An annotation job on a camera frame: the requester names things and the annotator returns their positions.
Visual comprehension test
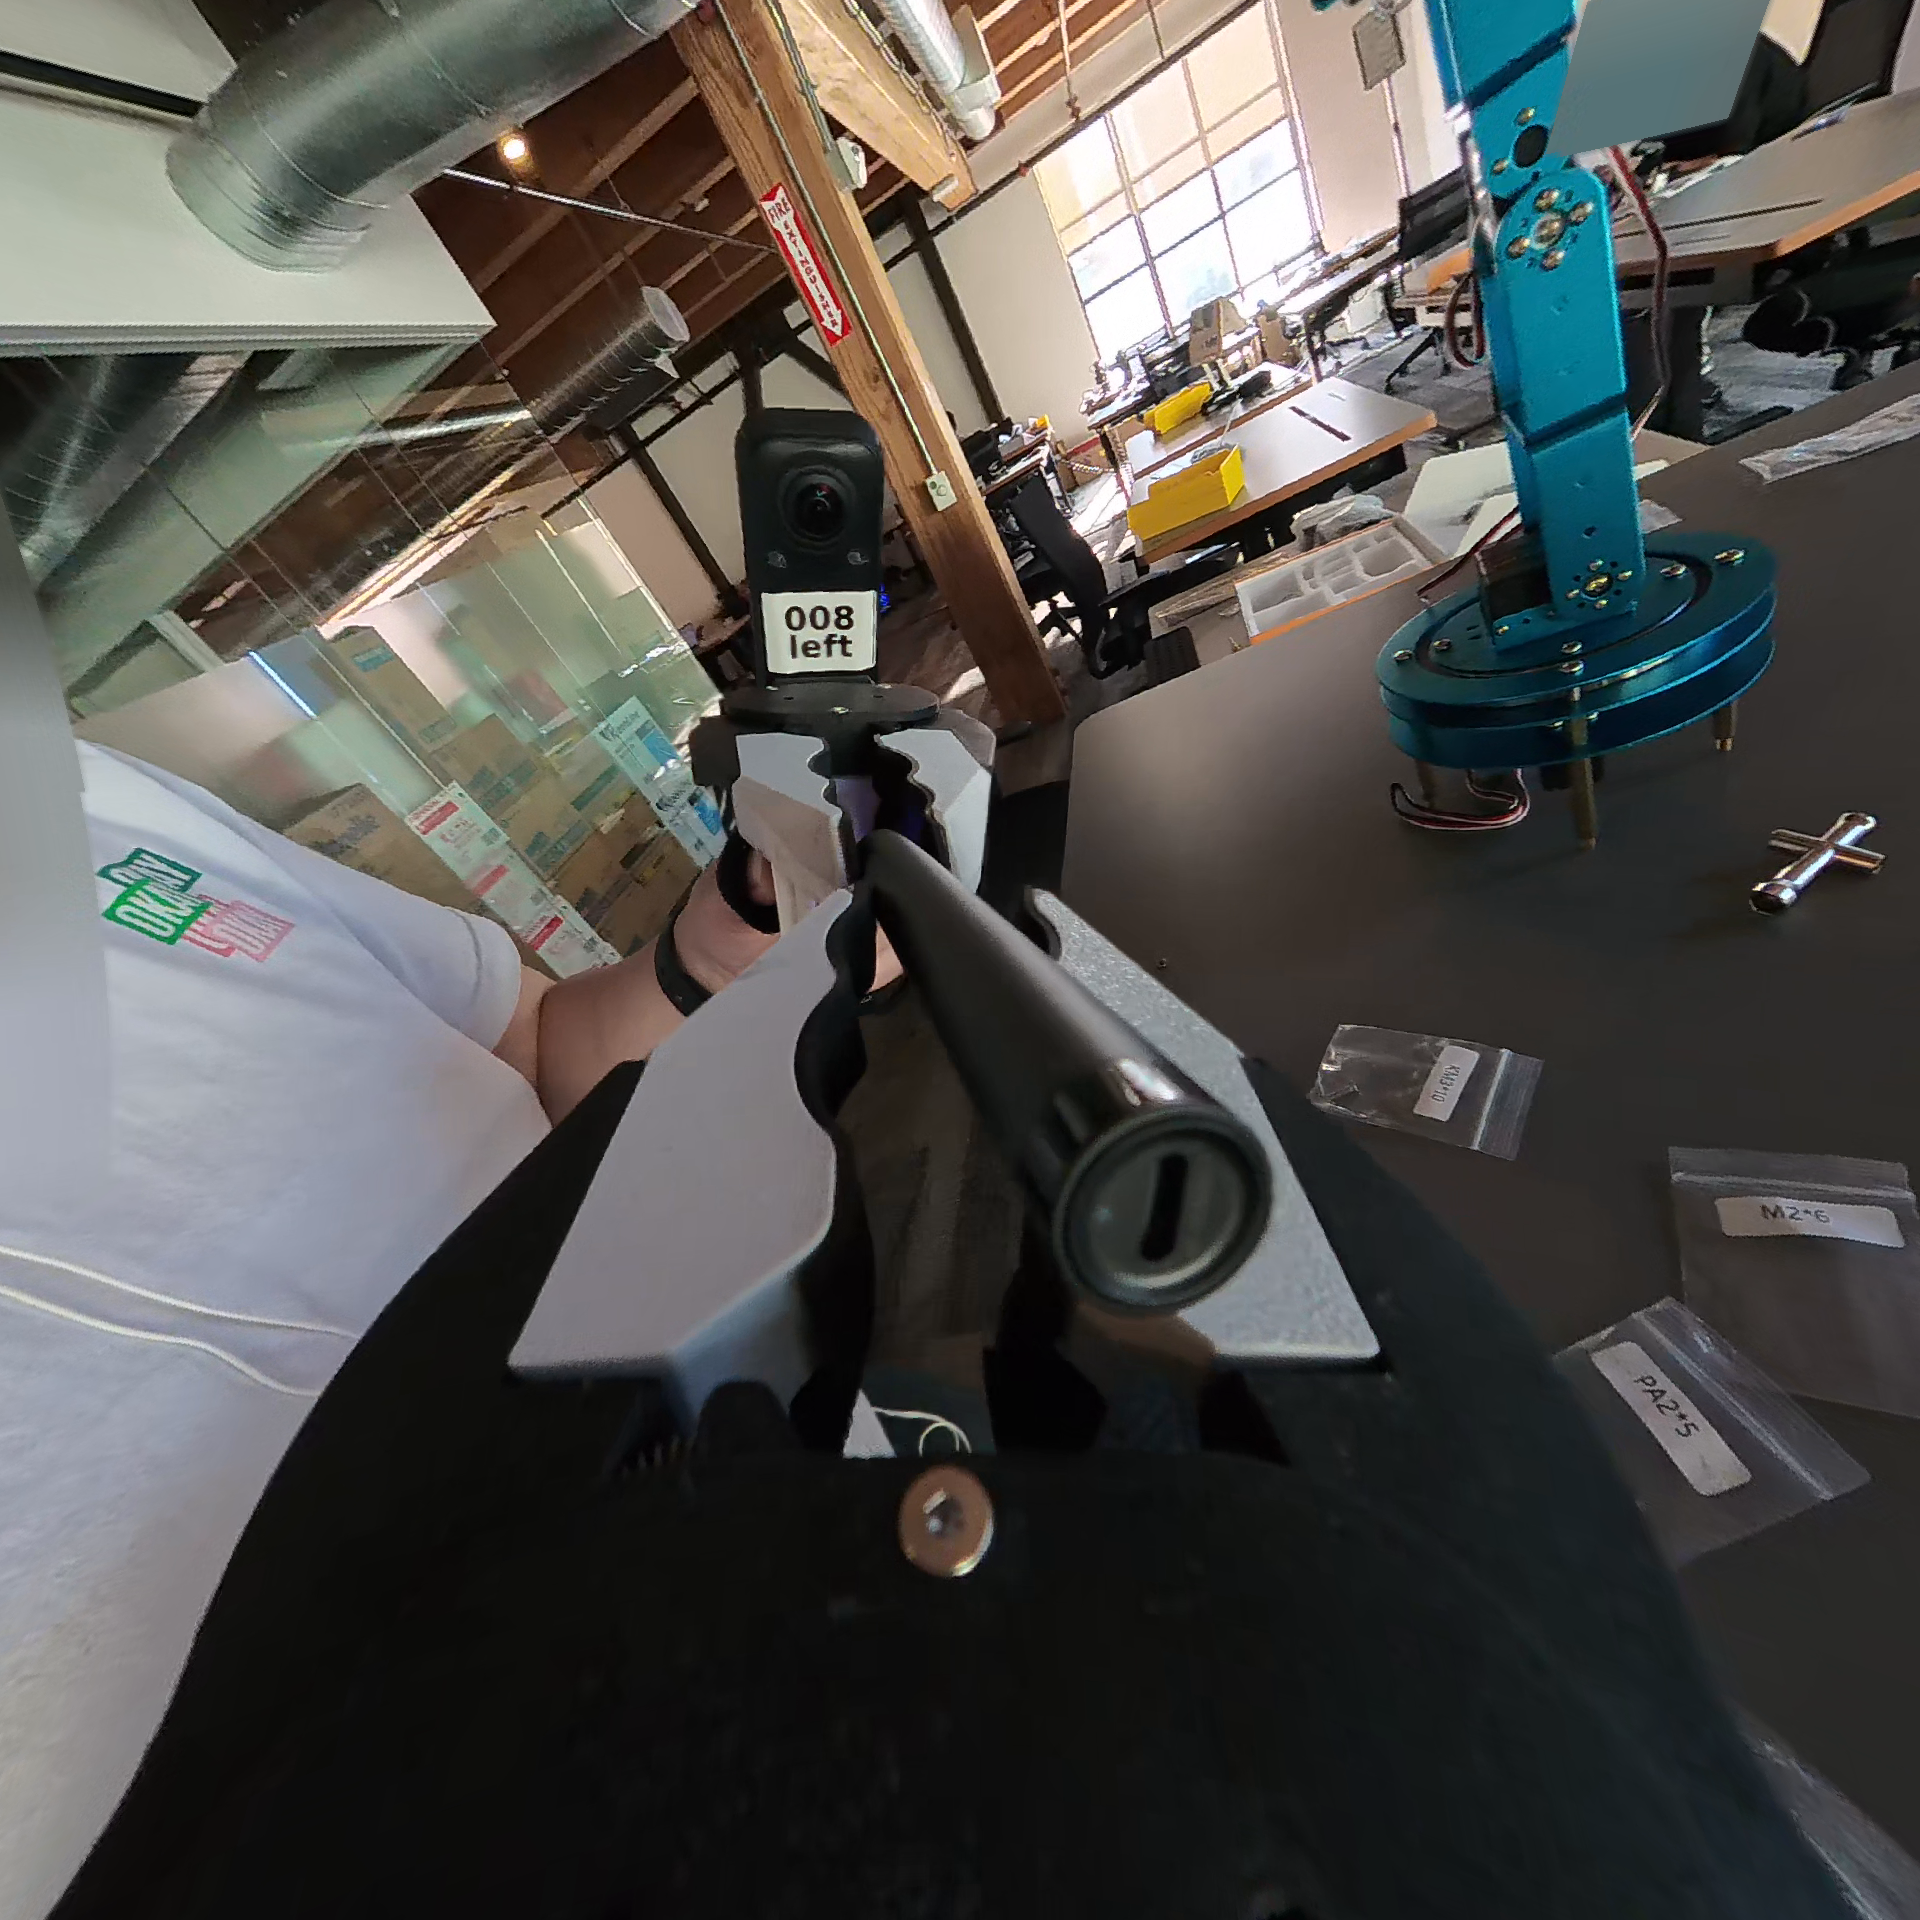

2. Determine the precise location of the white box lid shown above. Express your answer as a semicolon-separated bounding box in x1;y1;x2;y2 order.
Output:
1408;440;1685;560

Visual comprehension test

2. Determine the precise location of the person's left forearm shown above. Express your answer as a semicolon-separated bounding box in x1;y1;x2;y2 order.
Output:
518;960;693;1127

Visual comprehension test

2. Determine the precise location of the black desk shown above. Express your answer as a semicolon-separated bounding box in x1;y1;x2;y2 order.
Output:
1057;353;1920;1920

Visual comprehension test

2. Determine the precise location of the metal cross wrench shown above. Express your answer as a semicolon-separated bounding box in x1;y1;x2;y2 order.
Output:
1750;813;1890;919

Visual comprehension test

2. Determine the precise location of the large metal air duct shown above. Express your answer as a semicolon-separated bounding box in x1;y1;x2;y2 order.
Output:
166;0;706;275

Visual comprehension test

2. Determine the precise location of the person in white shirt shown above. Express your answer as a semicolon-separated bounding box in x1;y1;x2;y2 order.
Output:
0;737;553;1920

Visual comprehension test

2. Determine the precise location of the wooden support post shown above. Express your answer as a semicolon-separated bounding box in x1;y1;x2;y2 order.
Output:
673;0;1070;731

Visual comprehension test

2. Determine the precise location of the red servo cable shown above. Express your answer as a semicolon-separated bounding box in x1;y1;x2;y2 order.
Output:
1391;769;1536;833

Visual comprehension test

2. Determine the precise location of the stack of cardboard boxes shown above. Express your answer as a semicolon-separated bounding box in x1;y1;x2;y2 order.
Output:
287;622;742;982

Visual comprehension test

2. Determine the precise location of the orange foam tray box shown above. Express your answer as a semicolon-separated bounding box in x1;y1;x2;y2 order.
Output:
1235;517;1455;650

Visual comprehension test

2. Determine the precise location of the clear plastic screw bag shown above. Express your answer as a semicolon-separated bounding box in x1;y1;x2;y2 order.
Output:
1670;1147;1920;1421
1737;391;1920;487
1737;1714;1920;1920
1554;1297;1871;1569
1309;1024;1545;1162

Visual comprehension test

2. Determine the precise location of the wood-edged office desk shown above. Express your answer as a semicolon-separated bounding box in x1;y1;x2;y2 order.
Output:
1093;369;1442;569
1425;88;1920;310

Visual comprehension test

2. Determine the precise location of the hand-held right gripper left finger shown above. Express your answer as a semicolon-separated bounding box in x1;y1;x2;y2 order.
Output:
504;888;881;1432

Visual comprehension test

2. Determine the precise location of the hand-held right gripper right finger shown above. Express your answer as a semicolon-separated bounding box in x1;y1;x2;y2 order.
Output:
1024;886;1385;1368

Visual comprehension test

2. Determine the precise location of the spiral metal air duct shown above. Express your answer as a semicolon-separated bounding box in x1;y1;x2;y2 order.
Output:
526;287;688;442

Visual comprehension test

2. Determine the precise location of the large paned window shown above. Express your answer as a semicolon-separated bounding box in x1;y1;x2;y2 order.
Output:
1037;16;1328;366

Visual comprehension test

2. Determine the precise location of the red wall sign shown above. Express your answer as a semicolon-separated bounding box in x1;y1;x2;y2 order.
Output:
755;182;857;351

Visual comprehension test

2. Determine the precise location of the black screwdriver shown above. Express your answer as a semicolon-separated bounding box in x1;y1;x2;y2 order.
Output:
855;825;1281;1318

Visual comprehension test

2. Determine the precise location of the black office chair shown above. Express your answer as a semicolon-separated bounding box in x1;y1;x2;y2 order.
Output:
1739;278;1920;395
984;479;1194;682

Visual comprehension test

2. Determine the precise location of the person's left hand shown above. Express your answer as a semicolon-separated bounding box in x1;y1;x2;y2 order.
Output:
702;878;829;1001

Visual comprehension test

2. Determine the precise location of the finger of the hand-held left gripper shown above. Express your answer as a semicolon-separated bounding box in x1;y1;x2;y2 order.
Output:
888;719;1000;904
733;729;869;846

